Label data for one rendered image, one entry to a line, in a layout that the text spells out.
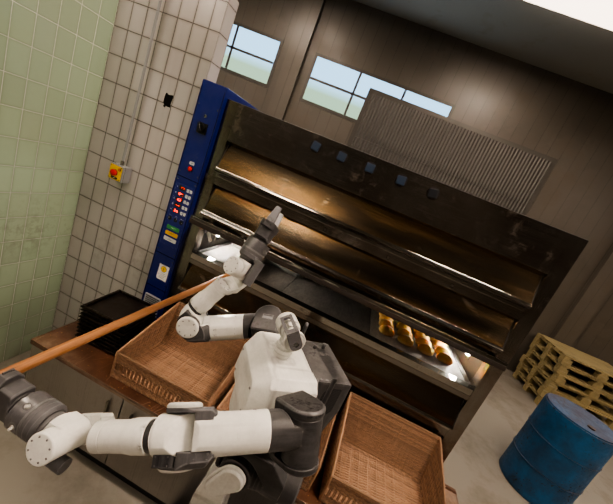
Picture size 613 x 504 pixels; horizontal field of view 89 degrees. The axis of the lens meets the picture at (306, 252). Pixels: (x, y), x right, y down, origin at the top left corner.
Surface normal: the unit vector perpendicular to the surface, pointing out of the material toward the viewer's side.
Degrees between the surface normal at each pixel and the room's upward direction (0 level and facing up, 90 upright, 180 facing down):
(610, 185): 90
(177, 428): 45
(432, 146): 90
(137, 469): 90
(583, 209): 90
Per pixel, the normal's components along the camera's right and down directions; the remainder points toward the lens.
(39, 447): -0.13, -0.15
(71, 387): -0.24, 0.16
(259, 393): -0.39, 0.00
